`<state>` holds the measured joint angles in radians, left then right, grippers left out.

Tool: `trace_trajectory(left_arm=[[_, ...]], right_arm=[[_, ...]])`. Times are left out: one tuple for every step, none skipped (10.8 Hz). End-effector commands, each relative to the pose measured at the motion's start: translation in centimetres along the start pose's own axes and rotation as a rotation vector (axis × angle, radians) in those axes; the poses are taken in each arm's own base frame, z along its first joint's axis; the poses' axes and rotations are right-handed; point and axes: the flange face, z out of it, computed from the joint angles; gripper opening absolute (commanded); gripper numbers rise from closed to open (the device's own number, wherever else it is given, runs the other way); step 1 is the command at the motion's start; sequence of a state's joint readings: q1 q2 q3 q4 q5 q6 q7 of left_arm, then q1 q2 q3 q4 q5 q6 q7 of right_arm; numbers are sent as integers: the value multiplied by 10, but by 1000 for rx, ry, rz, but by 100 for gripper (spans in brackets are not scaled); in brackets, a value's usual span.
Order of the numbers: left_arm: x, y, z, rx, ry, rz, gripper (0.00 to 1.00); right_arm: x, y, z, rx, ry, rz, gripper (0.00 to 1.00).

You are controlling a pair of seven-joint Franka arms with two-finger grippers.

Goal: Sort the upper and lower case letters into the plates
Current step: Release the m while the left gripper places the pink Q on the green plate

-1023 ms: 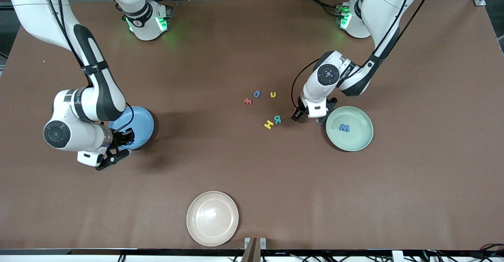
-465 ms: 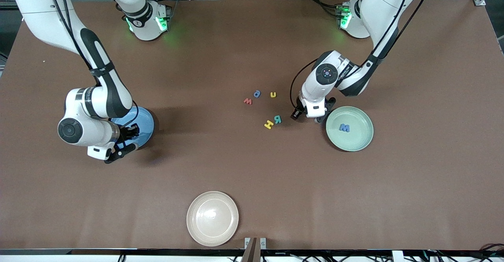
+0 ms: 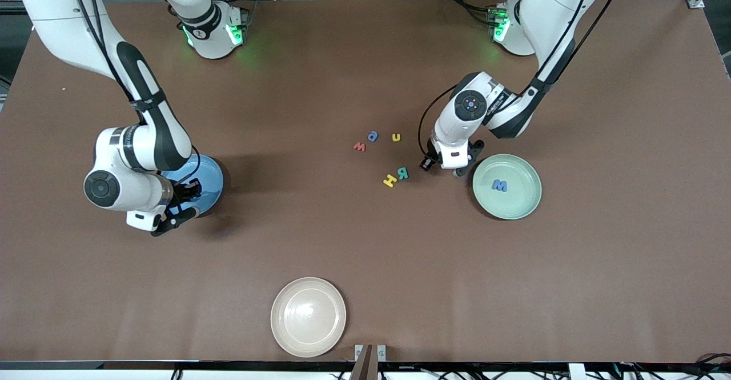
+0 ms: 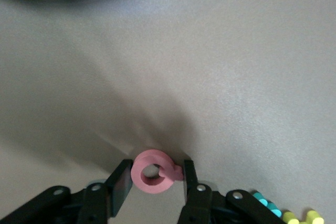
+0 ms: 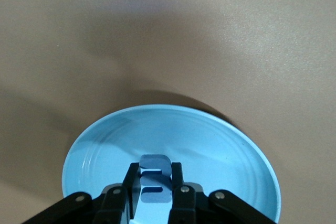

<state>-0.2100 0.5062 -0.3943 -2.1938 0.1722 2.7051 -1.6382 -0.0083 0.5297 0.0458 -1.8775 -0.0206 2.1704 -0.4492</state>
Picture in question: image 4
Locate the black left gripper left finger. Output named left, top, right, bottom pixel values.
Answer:
left=0, top=158, right=134, bottom=224

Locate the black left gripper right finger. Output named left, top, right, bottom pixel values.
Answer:
left=176, top=159, right=289, bottom=224

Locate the red foam letter Q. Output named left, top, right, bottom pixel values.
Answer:
left=130, top=149, right=182, bottom=195

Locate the teal foam letter R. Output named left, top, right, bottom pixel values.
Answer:
left=252, top=191, right=283, bottom=218

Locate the yellow foam letter H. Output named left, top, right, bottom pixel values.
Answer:
left=282, top=209, right=325, bottom=224

